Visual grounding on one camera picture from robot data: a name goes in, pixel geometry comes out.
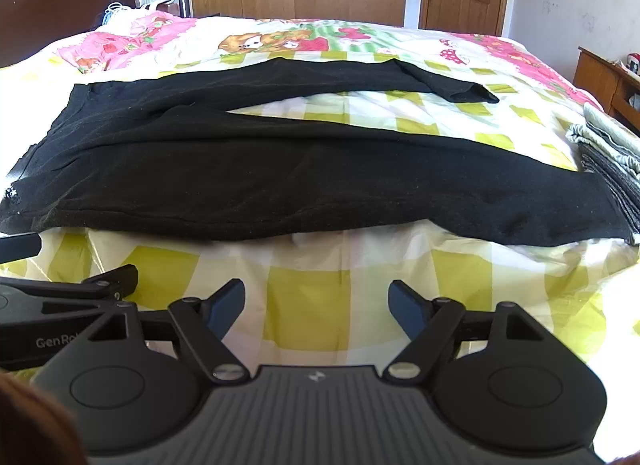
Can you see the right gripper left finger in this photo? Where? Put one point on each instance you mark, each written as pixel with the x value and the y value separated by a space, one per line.
pixel 201 325

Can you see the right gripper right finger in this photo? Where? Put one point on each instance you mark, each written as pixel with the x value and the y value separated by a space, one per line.
pixel 430 325

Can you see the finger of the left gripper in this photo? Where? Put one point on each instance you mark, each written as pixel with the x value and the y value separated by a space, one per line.
pixel 116 284
pixel 19 246

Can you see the operator hand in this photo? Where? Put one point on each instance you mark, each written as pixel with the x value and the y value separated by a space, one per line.
pixel 35 429

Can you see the colourful checked bed quilt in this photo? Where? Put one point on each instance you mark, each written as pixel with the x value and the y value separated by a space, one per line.
pixel 239 241

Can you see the stack of folded grey clothes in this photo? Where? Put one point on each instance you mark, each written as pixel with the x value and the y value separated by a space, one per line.
pixel 610 150

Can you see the wooden side table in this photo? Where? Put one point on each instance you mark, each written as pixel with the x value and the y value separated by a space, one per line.
pixel 614 87

